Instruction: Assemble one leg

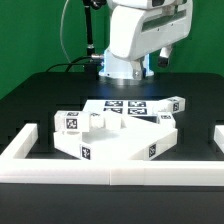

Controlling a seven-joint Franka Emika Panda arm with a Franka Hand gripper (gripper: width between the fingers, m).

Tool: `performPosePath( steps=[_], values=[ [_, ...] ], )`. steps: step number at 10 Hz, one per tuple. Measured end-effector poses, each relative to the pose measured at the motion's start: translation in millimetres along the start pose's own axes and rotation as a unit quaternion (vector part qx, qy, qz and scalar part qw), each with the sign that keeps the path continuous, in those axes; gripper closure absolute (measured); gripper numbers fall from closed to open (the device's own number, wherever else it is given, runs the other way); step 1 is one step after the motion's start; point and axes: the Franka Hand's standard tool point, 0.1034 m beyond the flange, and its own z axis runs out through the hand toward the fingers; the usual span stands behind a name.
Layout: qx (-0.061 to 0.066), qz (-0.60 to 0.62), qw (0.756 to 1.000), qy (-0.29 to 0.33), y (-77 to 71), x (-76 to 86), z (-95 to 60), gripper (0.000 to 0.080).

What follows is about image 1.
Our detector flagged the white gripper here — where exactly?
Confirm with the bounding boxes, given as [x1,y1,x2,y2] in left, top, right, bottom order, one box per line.
[110,0,193,80]

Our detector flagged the black cables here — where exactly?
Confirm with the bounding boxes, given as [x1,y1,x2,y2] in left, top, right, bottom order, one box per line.
[45,55,105,74]

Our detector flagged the white U-shaped fence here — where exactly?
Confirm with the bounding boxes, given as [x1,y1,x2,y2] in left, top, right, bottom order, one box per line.
[0,123,224,186]

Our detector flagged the white AprilTag base sheet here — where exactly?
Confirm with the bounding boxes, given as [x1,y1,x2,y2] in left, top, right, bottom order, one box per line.
[83,100,171,117]

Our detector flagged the white square tabletop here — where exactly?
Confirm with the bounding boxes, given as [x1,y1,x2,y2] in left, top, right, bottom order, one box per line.
[53,117,178,161]

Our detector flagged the grey cable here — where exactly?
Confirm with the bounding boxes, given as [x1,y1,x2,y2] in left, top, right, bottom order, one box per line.
[59,0,72,65]

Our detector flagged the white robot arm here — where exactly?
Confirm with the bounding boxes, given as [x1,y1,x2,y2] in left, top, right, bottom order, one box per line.
[99,0,193,80]

